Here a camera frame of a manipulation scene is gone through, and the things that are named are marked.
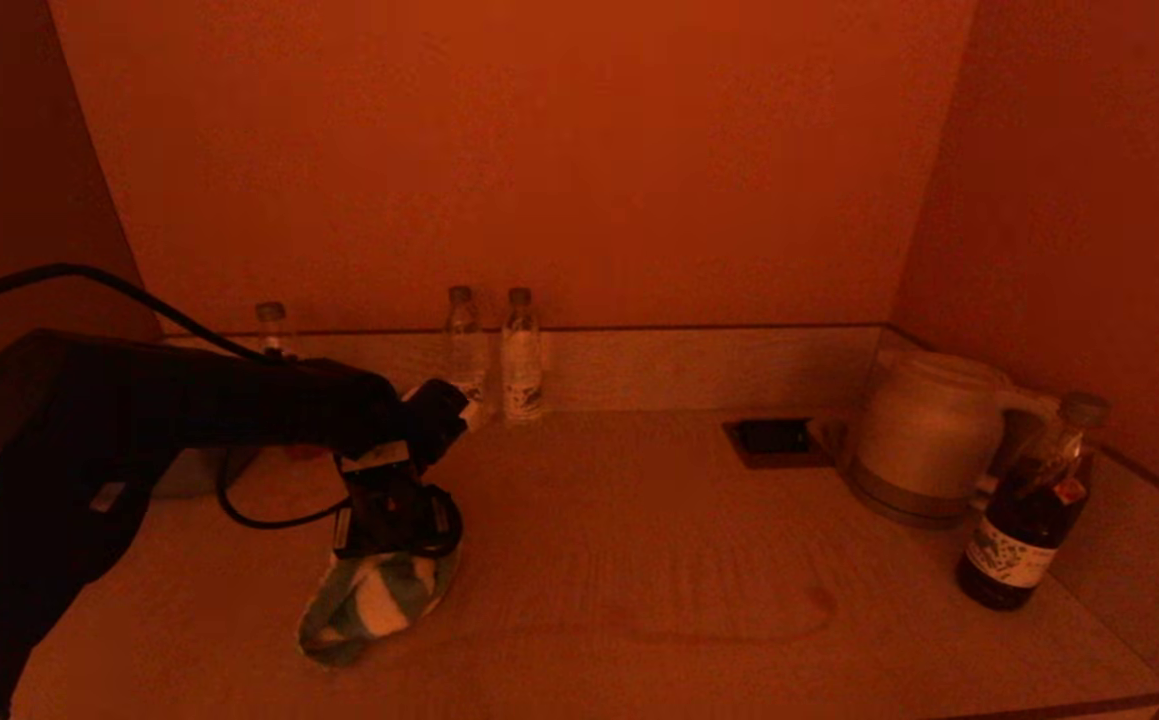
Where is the green white striped towel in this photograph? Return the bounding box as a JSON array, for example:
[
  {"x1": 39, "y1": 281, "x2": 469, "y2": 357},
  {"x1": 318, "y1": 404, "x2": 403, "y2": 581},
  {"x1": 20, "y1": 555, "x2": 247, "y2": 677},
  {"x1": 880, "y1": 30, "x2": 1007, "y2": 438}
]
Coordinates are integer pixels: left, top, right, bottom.
[{"x1": 297, "y1": 543, "x2": 462, "y2": 667}]

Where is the clear water bottle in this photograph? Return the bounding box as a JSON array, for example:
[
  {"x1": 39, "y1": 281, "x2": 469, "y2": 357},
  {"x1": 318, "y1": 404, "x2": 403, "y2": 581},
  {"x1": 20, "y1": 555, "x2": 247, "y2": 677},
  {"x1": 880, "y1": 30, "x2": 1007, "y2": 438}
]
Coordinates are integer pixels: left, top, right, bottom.
[
  {"x1": 444, "y1": 286, "x2": 489, "y2": 403},
  {"x1": 500, "y1": 288, "x2": 544, "y2": 423}
]

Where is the small red tea bottle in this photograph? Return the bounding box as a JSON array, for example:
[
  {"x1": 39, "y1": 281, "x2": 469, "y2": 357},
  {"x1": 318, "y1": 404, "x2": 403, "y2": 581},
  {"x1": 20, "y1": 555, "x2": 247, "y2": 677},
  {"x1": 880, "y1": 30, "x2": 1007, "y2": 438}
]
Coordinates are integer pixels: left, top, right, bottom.
[{"x1": 255, "y1": 302, "x2": 292, "y2": 358}]

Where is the black recessed power socket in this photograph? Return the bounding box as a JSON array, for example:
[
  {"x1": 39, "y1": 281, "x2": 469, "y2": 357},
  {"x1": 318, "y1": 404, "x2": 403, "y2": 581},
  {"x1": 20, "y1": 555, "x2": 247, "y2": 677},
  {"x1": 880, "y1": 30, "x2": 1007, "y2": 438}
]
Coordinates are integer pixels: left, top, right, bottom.
[{"x1": 721, "y1": 416, "x2": 830, "y2": 469}]

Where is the grey kettle base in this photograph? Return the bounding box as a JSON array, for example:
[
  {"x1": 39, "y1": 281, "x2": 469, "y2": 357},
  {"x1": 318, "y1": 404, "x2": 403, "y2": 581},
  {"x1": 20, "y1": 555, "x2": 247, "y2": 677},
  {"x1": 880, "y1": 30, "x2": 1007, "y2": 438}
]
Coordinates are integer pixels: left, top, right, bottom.
[{"x1": 842, "y1": 463, "x2": 985, "y2": 528}]

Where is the white electric kettle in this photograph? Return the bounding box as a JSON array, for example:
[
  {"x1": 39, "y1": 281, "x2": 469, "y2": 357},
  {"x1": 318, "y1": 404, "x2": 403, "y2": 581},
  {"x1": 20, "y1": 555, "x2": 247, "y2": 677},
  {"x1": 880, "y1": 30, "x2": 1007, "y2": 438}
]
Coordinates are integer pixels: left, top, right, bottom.
[{"x1": 844, "y1": 348, "x2": 1060, "y2": 501}]

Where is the large dark tea bottle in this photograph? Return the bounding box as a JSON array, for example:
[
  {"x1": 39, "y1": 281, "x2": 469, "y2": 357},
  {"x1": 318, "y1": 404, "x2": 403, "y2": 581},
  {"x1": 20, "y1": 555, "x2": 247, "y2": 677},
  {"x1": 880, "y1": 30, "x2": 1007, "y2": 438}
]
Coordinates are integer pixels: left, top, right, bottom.
[{"x1": 956, "y1": 391, "x2": 1112, "y2": 612}]

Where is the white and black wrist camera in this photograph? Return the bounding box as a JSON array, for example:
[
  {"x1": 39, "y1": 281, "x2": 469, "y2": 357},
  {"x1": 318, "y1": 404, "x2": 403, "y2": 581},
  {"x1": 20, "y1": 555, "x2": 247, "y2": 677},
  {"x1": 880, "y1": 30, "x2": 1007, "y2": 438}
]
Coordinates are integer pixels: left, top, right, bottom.
[{"x1": 402, "y1": 378, "x2": 472, "y2": 467}]

